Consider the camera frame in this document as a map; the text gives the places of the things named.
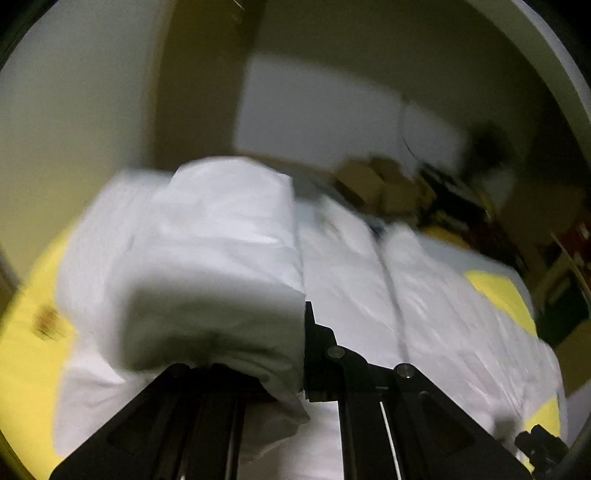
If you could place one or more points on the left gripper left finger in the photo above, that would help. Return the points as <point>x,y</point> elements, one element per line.
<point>186,424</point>

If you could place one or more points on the brown cardboard boxes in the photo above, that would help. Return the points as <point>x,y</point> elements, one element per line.
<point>379,187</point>

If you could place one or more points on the white puffer jacket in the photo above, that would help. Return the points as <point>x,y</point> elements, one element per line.
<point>218,262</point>

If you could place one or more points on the yellow table cloth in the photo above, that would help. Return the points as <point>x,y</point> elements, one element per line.
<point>31,363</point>

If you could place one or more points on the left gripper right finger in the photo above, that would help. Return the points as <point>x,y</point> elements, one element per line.
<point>396,423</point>

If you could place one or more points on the black and yellow box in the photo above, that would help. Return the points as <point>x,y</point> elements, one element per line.
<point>446,200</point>

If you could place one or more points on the wooden wardrobe door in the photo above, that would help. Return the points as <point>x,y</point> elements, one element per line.
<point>202,70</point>

